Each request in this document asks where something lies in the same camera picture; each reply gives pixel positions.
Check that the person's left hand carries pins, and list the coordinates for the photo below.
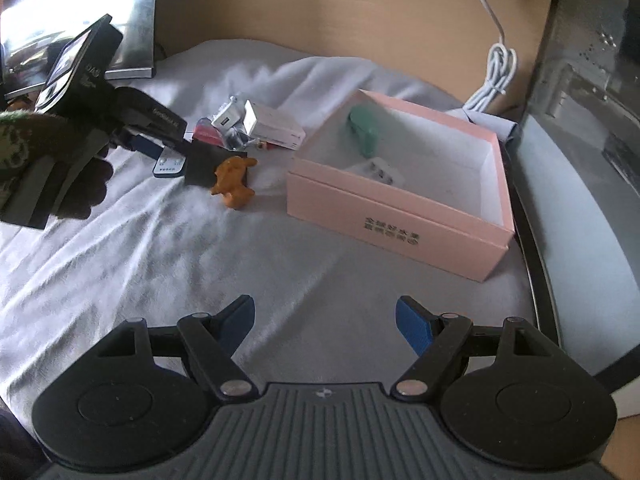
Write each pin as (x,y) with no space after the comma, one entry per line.
(87,185)

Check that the white bed sheet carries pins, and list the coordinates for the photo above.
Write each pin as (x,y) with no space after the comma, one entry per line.
(150,260)

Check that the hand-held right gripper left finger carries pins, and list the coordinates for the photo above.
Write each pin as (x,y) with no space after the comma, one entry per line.
(236,327)

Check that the small white remote control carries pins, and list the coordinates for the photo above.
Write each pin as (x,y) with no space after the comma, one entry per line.
(169,166)

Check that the grey laptop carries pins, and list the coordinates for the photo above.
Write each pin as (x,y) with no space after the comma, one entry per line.
(135,25)

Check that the black square card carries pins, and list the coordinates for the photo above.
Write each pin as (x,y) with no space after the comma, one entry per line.
(205,165)

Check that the small white plug adapter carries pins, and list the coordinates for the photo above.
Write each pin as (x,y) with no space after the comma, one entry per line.
(377,171)

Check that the white charger plug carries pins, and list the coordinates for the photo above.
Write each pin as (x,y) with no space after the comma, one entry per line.
(226,115)

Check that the red flash drive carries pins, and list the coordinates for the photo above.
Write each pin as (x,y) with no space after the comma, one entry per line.
(207,132)

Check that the orange toy animal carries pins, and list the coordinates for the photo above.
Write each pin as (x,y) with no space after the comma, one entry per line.
(234,182)

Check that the pink cardboard box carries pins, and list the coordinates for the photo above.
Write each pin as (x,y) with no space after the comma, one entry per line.
(400,210)

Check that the teal green plastic object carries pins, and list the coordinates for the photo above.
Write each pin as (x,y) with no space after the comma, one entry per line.
(364,129)

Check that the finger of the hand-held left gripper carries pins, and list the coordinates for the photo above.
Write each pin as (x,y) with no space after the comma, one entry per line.
(147,146)

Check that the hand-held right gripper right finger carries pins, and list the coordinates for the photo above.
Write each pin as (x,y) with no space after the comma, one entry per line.
(414,327)

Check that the white power bank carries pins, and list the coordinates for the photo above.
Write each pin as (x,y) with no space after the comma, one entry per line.
(275,127)

